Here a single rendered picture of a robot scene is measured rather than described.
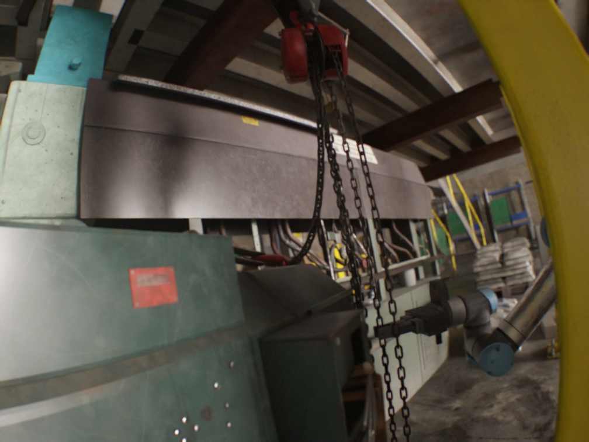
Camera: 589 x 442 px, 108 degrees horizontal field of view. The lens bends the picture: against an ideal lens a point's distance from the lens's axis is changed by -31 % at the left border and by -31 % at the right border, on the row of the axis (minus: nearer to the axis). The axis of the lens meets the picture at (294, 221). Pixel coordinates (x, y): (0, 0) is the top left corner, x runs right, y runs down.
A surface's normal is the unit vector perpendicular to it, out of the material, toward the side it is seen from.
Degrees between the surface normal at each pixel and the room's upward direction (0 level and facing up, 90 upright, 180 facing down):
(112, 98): 78
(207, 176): 90
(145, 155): 90
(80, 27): 90
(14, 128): 90
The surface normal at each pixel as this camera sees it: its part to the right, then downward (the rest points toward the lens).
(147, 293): 0.88, -0.22
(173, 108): 0.63, -0.43
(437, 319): 0.04, -0.17
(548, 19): -0.71, 0.00
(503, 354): -0.29, -0.11
